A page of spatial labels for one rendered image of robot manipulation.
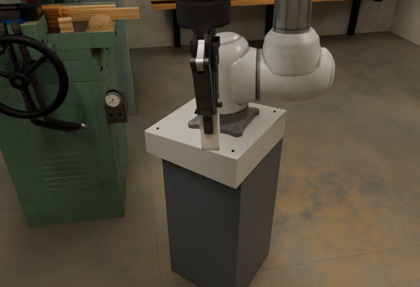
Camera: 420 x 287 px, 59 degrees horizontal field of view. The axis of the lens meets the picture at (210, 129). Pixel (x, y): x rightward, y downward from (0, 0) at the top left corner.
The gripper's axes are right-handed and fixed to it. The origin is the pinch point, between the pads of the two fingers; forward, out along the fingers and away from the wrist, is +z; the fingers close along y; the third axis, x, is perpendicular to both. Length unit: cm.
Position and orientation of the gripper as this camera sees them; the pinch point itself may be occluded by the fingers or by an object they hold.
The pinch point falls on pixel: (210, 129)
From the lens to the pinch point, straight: 59.1
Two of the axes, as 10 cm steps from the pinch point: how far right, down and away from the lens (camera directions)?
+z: 0.5, 8.9, 4.5
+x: 9.9, 0.1, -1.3
